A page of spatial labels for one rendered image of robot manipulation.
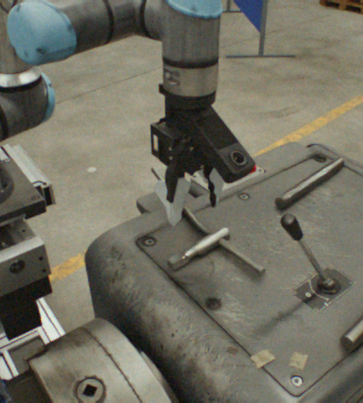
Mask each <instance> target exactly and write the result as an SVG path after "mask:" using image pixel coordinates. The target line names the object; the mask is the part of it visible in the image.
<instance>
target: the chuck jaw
mask: <svg viewBox="0 0 363 403"><path fill-rule="evenodd" d="M44 354H46V351H43V352H41V351H39V352H37V353H36V354H35V355H33V356H32V357H30V358H29V359H27V360H26V362H27V364H28V365H29V363H30V360H31V359H33V358H37V359H39V358H40V357H41V356H42V355H44ZM29 367H30V365H29ZM4 385H5V387H6V388H7V391H8V393H9V395H10V396H11V399H12V401H13V403H48V402H47V400H46V398H45V395H44V394H43V392H42V390H41V387H40V385H39V383H38V381H37V379H36V377H35V375H34V373H33V371H32V369H31V367H30V369H29V370H27V371H25V372H22V373H20V374H18V376H16V377H15V376H14V377H12V378H11V379H10V380H9V381H5V382H4Z"/></svg>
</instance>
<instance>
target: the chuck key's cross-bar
mask: <svg viewBox="0 0 363 403"><path fill-rule="evenodd" d="M152 173H153V174H154V175H155V177H156V178H157V180H164V177H163V175H161V174H160V173H159V171H158V170H157V169H156V168H155V167H153V168H152ZM182 212H183V213H184V214H185V215H186V217H187V218H188V219H189V221H190V222H191V223H192V225H193V226H194V227H195V228H197V229H199V230H200V231H201V232H203V233H204V234H206V235H208V234H210V233H212V232H213V230H211V229H210V228H207V227H206V226H205V225H203V224H202V223H201V222H200V221H199V220H198V219H197V218H196V216H195V215H194V214H193V213H192V211H191V210H190V209H189V207H188V206H187V205H186V204H185V203H184V208H183V210H182ZM218 244H219V245H220V246H222V247H223V248H224V249H225V250H227V251H228V252H229V253H231V254H232V255H234V256H235V257H237V258H238V259H239V260H241V261H242V262H243V263H245V264H247V265H248V266H250V267H251V268H252V269H253V270H254V271H256V272H257V273H259V274H265V272H266V268H265V267H264V266H262V265H261V264H259V263H258V262H256V261H255V260H252V259H251V258H250V257H249V256H247V255H246V254H245V253H244V252H242V251H241V250H239V249H238V248H237V247H235V246H233V245H232V244H230V243H229V242H228V241H226V240H225V239H223V238H222V237H221V238H220V239H219V240H218Z"/></svg>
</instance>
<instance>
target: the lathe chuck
mask: <svg viewBox="0 0 363 403"><path fill-rule="evenodd" d="M39 351H41V352H43V351H46V354H44V355H42V356H41V357H40V358H39V359H37V358H33V359H31V360H30V363H29V365H30V367H31V369H32V371H33V373H34V375H35V377H36V379H37V381H38V383H39V385H40V387H41V390H42V392H43V394H44V395H45V398H46V400H47V402H48V403H84V402H82V401H81V400H79V398H78V397H77V394H76V389H77V387H78V385H79V384H80V383H81V382H83V381H84V380H86V379H96V380H98V381H99V382H100V383H101V384H102V386H103V396H102V398H101V399H100V400H99V401H97V402H96V403H140V401H139V399H138V397H137V395H136V394H135V391H134V390H133V389H132V387H131V386H130V385H129V383H128V381H127V379H126V378H125V376H123V374H122V373H121V371H120V369H119V368H118V366H117V365H116V364H115V363H114V361H113V360H112V359H111V358H110V357H109V355H108V354H107V353H106V351H104V350H103V349H102V347H101V346H100V344H99V343H98V342H97V340H96V339H95V338H94V337H93V336H92V335H90V334H88V333H87V332H85V331H84V330H83V329H81V328H76V329H73V330H71V331H69V332H67V333H65V334H64V335H63V336H59V337H57V338H55V339H54V340H53V341H51V342H49V343H46V344H44V345H43V346H41V347H39V348H37V349H34V350H33V351H31V352H29V353H27V354H25V355H24V356H23V358H22V362H23V365H24V368H25V371H27V370H29V369H30V367H29V365H28V364H27V362H26V360H27V359H29V358H30V357H32V356H33V355H35V354H36V353H37V352H39Z"/></svg>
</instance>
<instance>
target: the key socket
mask: <svg viewBox="0 0 363 403"><path fill-rule="evenodd" d="M76 394H77V397H78V398H79V400H81V401H82V402H84V403H96V402H97V401H99V400H100V399H101V398H102V396H103V386H102V384H101V383H100V382H99V381H98V380H96V379H86V380H84V381H83V382H81V383H80V384H79V385H78V387H77V389H76Z"/></svg>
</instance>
